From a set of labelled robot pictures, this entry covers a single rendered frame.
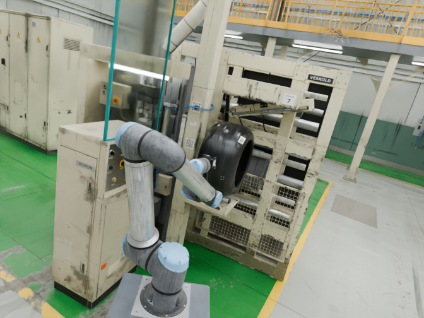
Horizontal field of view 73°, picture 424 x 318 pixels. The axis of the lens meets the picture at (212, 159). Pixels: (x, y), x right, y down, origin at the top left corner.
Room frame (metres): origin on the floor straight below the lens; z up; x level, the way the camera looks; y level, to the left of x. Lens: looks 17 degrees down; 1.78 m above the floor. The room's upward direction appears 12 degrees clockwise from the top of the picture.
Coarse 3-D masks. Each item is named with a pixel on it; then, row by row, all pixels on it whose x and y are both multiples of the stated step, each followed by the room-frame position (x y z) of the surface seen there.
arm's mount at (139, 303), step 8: (144, 280) 1.21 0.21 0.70; (144, 288) 1.15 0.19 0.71; (184, 288) 1.22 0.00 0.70; (136, 296) 1.10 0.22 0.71; (184, 296) 1.17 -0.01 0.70; (136, 304) 1.05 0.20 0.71; (144, 304) 1.06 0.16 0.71; (184, 304) 1.11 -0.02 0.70; (136, 312) 1.01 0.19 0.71; (144, 312) 1.02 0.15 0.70; (152, 312) 1.02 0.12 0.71; (176, 312) 1.06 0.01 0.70; (184, 312) 1.07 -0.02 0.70
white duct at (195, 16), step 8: (200, 0) 2.52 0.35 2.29; (192, 8) 2.54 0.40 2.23; (200, 8) 2.50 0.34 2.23; (192, 16) 2.51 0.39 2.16; (200, 16) 2.52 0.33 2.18; (184, 24) 2.53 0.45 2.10; (192, 24) 2.54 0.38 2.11; (176, 32) 2.55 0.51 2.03; (184, 32) 2.55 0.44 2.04; (176, 40) 2.57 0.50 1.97
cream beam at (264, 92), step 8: (232, 80) 2.35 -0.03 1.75; (240, 80) 2.33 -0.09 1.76; (248, 80) 2.31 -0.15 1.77; (224, 88) 2.37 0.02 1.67; (232, 88) 2.34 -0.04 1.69; (240, 88) 2.32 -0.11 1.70; (248, 88) 2.30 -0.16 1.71; (256, 88) 2.28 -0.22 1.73; (264, 88) 2.26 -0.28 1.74; (272, 88) 2.24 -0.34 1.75; (280, 88) 2.22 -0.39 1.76; (288, 88) 2.20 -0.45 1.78; (240, 96) 2.32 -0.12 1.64; (248, 96) 2.30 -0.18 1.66; (256, 96) 2.27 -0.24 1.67; (264, 96) 2.25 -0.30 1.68; (272, 96) 2.24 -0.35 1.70; (280, 96) 2.22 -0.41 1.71; (280, 104) 2.21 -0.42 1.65; (296, 104) 2.18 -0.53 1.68
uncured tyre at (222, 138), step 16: (224, 128) 2.02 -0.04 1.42; (240, 128) 2.04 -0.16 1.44; (208, 144) 1.93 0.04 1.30; (224, 144) 1.91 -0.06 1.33; (240, 144) 1.93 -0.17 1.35; (224, 160) 1.85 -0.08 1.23; (240, 160) 2.36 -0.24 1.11; (208, 176) 1.89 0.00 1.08; (240, 176) 2.27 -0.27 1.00; (224, 192) 1.92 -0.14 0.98
